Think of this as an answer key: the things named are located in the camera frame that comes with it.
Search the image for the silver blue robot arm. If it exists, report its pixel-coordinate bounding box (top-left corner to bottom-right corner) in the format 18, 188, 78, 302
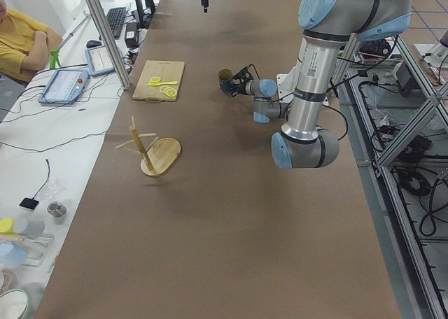
223, 0, 412, 169

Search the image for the blue teach pendant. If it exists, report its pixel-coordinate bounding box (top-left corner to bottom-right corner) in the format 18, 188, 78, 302
38, 69, 90, 105
85, 45, 115, 76

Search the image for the black computer mouse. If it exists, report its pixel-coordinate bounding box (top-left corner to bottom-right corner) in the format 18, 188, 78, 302
86, 40, 102, 48

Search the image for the light blue cup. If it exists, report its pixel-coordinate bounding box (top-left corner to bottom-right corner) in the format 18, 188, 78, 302
0, 241, 28, 269

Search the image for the blue mug yellow inside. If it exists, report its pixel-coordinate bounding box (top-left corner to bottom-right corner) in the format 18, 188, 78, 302
218, 69, 234, 94

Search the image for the yellow plastic knife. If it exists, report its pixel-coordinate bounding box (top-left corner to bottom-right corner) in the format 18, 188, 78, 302
147, 81, 179, 87

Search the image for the lemon slice middle stack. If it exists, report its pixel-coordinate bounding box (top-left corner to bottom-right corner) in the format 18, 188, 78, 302
162, 87, 177, 97

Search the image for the bamboo cutting board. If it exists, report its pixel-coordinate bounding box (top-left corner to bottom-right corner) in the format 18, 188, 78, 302
132, 60, 186, 102

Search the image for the black keyboard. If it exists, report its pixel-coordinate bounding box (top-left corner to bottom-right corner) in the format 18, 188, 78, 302
106, 7, 128, 38

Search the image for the black power adapter box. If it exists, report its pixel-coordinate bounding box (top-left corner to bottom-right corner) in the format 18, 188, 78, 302
125, 22, 139, 48

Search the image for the black flat sensor pad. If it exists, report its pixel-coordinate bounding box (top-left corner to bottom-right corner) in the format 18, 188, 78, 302
19, 197, 39, 211

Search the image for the green mini tripod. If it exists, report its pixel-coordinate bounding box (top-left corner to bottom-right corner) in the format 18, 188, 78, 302
49, 48, 61, 70

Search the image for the blue teach pendant far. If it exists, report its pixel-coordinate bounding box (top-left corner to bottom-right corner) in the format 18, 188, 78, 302
85, 45, 115, 76

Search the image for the aluminium frame post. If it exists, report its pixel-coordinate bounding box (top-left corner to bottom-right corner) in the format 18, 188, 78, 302
85, 0, 131, 90

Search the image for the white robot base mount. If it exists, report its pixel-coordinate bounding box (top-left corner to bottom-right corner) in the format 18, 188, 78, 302
276, 28, 340, 106

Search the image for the grey cup on tray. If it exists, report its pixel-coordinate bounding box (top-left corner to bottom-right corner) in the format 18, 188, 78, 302
13, 218, 45, 239

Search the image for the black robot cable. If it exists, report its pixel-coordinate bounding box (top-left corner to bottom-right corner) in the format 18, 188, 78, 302
244, 35, 402, 145

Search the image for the green rimmed bowl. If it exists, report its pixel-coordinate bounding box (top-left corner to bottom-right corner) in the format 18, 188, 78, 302
0, 289, 32, 319

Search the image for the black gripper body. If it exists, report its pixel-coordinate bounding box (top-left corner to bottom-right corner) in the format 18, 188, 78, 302
234, 66, 254, 95

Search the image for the person in yellow shirt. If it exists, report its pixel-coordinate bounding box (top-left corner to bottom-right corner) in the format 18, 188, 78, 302
1, 0, 62, 84

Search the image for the blue teach pendant near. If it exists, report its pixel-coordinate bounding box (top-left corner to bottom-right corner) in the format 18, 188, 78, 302
38, 69, 90, 105

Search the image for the small steel cup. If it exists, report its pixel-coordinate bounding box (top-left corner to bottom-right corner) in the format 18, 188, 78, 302
47, 201, 67, 218

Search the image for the wooden cup storage rack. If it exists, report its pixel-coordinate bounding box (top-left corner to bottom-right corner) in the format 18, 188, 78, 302
115, 116, 182, 178

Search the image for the yellow cup on tray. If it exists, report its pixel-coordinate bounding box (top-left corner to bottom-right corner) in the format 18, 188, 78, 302
0, 218, 15, 234

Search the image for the lemon slice on knife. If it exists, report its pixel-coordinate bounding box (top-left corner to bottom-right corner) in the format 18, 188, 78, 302
148, 76, 161, 85

